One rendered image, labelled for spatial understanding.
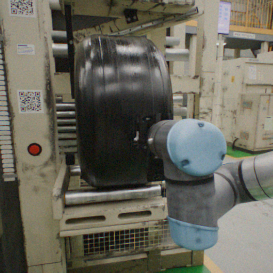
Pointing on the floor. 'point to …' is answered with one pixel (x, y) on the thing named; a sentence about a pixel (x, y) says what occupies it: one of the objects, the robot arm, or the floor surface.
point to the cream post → (34, 136)
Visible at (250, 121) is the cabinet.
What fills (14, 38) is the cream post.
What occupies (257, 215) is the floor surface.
